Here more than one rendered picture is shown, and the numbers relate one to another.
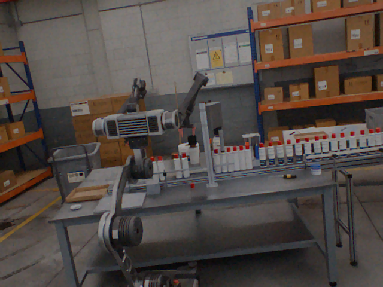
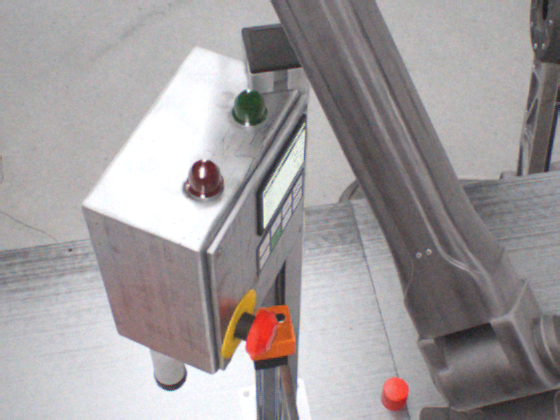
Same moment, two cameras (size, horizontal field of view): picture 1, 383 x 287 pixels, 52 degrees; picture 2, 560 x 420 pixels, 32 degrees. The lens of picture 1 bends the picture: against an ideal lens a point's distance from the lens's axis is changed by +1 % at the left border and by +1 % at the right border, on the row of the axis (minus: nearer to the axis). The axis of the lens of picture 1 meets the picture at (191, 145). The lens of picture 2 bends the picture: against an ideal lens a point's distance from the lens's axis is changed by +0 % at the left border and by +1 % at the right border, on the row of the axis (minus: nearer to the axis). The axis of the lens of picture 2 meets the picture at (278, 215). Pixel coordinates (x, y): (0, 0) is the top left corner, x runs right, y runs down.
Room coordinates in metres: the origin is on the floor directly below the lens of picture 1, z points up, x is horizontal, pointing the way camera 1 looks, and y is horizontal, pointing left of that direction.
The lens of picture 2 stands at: (3.46, -0.22, 2.01)
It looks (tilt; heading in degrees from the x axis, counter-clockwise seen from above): 55 degrees down; 168
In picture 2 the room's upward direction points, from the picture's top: straight up
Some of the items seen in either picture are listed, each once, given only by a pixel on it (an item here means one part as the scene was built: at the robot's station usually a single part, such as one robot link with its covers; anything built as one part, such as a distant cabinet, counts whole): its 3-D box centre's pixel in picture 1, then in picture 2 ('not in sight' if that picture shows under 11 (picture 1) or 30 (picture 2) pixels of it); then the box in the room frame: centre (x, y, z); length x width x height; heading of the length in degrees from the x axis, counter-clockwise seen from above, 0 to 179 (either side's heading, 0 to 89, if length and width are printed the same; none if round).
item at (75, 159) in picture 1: (79, 172); not in sight; (5.33, 1.62, 0.48); 0.89 x 0.63 x 0.96; 6
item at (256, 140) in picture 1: (252, 150); not in sight; (3.19, -0.51, 1.01); 0.14 x 0.13 x 0.26; 88
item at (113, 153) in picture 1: (114, 134); not in sight; (6.85, 1.34, 0.70); 1.20 x 0.82 x 1.39; 83
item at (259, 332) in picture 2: not in sight; (256, 331); (3.10, -0.16, 1.33); 0.04 x 0.03 x 0.04; 144
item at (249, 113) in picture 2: not in sight; (249, 106); (3.01, -0.15, 1.49); 0.03 x 0.03 x 0.02
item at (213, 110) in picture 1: (211, 115); (209, 217); (3.03, -0.19, 1.38); 0.17 x 0.10 x 0.19; 144
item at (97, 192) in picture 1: (88, 192); not in sight; (3.14, 0.92, 0.85); 0.30 x 0.26 x 0.04; 88
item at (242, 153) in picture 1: (242, 158); not in sight; (3.10, -0.40, 0.98); 0.05 x 0.05 x 0.20
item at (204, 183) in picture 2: not in sight; (204, 176); (3.07, -0.19, 1.49); 0.03 x 0.03 x 0.02
